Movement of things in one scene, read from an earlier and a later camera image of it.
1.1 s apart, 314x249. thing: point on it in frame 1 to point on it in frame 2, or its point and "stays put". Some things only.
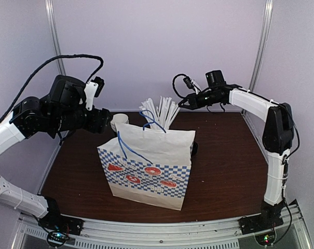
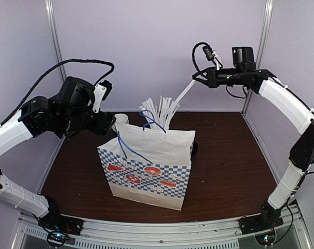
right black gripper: [194, 102] to [212, 81]
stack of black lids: [193, 149] stays put
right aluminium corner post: [260, 57] stays put
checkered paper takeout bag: [149, 165] stays put
